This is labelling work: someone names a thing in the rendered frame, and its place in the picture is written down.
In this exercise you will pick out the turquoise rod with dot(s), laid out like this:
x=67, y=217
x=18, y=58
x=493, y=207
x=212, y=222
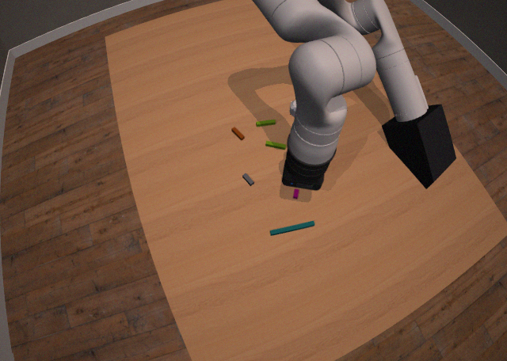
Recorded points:
x=291, y=228

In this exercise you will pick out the orange rod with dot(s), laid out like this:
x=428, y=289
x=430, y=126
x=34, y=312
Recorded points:
x=238, y=133

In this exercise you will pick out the grey rod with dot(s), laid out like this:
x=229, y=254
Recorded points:
x=248, y=179

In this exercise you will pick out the lime green rod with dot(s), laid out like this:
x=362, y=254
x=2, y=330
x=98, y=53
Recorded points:
x=275, y=145
x=265, y=123

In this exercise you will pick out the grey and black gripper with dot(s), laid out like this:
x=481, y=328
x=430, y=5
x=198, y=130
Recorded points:
x=306, y=160

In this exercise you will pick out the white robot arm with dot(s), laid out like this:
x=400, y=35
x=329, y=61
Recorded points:
x=321, y=69

